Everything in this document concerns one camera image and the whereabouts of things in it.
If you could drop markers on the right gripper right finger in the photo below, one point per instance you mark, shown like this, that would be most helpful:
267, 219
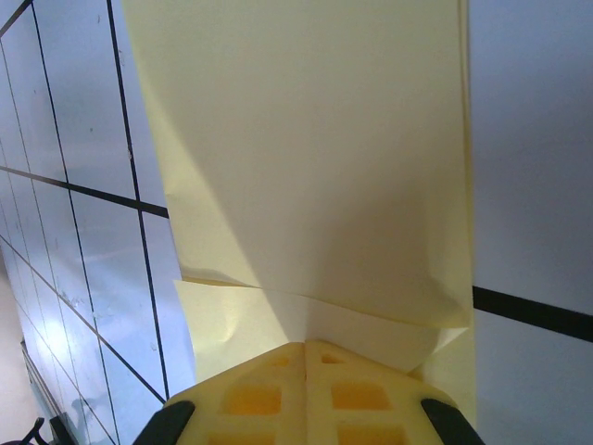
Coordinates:
361, 403

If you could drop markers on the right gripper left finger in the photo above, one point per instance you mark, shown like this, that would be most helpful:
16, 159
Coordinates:
250, 403

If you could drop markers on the yellow paper sheet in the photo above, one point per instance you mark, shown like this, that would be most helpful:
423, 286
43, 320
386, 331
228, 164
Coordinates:
301, 139

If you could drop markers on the white grid mat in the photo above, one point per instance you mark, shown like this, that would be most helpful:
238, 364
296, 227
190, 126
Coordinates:
533, 185

